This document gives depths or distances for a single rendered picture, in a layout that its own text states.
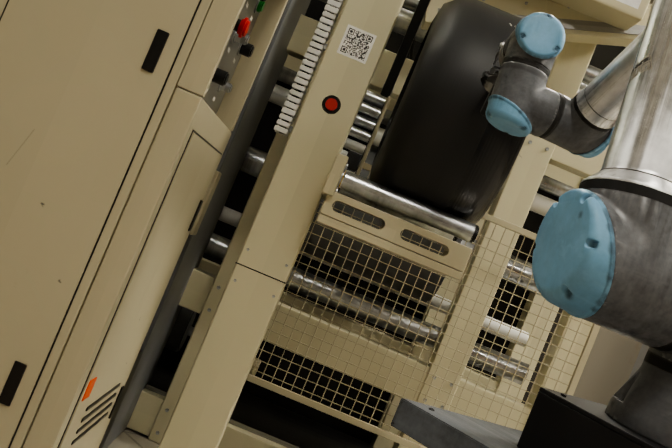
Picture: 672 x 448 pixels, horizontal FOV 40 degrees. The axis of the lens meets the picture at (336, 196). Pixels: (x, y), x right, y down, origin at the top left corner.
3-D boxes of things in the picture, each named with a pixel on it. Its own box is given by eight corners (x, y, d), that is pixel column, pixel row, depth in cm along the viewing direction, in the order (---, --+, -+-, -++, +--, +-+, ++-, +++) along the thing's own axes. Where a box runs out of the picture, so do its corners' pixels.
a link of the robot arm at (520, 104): (549, 139, 168) (570, 77, 170) (494, 114, 166) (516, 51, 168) (524, 145, 177) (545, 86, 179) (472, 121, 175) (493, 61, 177)
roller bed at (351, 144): (287, 166, 263) (327, 70, 264) (288, 170, 278) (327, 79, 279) (351, 193, 263) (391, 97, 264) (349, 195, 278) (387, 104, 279)
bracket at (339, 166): (321, 191, 212) (337, 152, 213) (321, 198, 252) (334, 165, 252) (335, 197, 212) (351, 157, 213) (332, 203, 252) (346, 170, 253)
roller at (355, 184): (342, 170, 216) (343, 167, 220) (334, 187, 217) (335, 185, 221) (480, 227, 216) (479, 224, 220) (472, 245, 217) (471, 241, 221)
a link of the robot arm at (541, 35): (510, 49, 168) (527, -1, 169) (494, 68, 180) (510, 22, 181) (559, 67, 168) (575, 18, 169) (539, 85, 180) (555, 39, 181)
